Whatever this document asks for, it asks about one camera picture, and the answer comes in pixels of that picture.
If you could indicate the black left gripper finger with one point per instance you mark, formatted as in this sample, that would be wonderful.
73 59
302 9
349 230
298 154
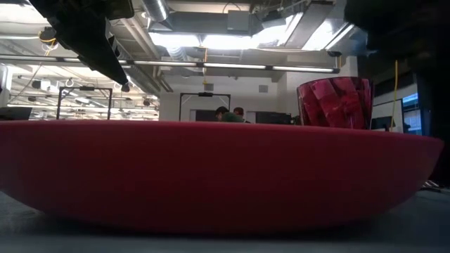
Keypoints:
95 45

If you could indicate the red round plate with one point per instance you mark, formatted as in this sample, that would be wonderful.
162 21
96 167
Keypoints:
211 175

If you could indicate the dark red round fruit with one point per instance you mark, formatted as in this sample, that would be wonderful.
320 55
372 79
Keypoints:
334 103

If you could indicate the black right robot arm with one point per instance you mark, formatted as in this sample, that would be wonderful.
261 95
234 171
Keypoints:
404 21

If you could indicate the dark background monitor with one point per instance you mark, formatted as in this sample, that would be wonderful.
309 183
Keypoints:
15 113
272 117

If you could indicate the bright ceiling light panel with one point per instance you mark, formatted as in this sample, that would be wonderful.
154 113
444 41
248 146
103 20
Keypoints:
228 41

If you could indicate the long ceiling light bar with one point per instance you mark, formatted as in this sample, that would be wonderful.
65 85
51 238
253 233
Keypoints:
232 65

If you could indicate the person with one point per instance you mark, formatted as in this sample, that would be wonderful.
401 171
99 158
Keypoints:
239 112
220 112

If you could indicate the grey ceiling box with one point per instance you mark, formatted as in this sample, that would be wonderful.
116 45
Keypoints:
239 21

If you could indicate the black rig frame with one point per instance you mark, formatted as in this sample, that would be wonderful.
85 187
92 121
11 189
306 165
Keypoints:
84 88
205 94

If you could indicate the silver ventilation duct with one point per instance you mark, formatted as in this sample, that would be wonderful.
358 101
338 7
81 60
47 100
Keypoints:
156 8

